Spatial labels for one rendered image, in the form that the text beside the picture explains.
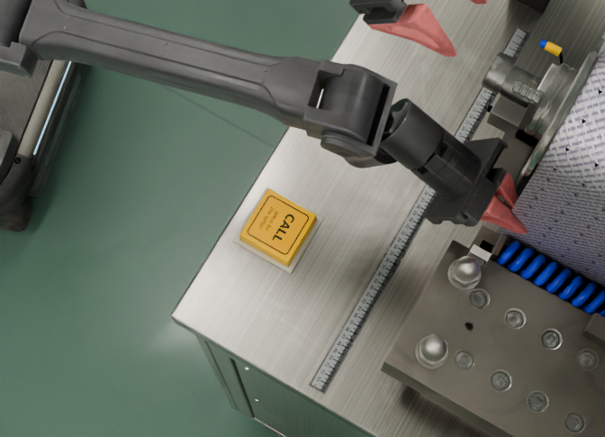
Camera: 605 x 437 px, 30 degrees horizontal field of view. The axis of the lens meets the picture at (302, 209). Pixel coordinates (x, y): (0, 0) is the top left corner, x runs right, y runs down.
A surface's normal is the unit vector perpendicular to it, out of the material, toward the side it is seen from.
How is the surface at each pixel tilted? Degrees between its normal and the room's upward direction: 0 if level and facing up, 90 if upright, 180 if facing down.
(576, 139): 41
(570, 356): 0
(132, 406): 0
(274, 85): 6
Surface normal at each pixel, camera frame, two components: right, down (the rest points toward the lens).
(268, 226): 0.00, -0.29
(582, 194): -0.51, 0.83
